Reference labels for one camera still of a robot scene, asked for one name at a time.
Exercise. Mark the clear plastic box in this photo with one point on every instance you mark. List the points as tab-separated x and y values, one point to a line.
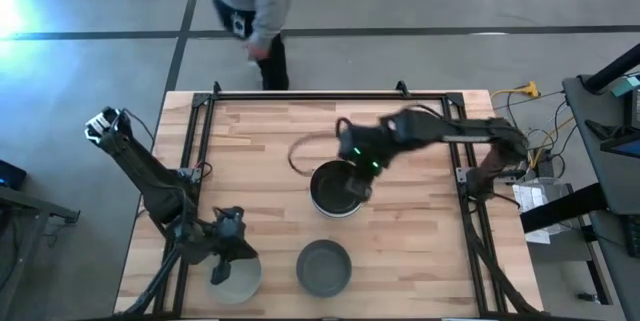
542	206

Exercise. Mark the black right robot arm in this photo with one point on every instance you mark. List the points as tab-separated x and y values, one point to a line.
465	131

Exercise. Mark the black side cart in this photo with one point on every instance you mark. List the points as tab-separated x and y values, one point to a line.
30	206

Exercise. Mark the pale grey plate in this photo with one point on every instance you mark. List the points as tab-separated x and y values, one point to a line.
242	281

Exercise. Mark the black and white bowl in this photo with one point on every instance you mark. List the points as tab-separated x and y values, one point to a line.
332	188

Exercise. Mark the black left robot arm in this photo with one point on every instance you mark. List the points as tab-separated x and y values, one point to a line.
145	176

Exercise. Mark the black aluminium table frame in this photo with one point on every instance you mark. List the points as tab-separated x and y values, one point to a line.
325	96

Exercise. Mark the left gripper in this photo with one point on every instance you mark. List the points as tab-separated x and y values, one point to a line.
235	248

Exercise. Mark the grey desk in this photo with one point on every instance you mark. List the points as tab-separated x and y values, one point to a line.
600	186

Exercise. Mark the grey bowl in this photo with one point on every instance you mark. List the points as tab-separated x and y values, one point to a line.
323	267

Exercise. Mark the person's hand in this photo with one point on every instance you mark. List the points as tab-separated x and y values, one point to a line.
257	52

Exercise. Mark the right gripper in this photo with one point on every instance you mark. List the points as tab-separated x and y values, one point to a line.
367	148

